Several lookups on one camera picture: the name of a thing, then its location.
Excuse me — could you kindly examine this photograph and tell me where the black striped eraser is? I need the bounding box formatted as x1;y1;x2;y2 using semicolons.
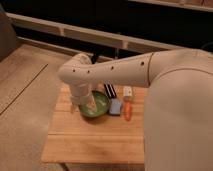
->
104;84;117;99

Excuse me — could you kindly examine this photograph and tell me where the blue sponge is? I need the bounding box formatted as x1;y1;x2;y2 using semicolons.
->
109;98;122;115

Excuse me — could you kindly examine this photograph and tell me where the wooden table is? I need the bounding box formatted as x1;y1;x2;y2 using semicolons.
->
41;84;147;164

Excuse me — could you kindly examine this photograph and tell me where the green bowl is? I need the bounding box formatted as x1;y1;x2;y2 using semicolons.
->
79;91;110;118

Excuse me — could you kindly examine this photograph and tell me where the orange carrot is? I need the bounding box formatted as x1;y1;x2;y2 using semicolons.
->
124;102;132;121

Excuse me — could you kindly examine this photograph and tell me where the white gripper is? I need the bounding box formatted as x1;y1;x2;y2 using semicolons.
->
69;84;97;112

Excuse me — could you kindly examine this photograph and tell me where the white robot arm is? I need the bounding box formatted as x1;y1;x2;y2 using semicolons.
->
59;48;213;171

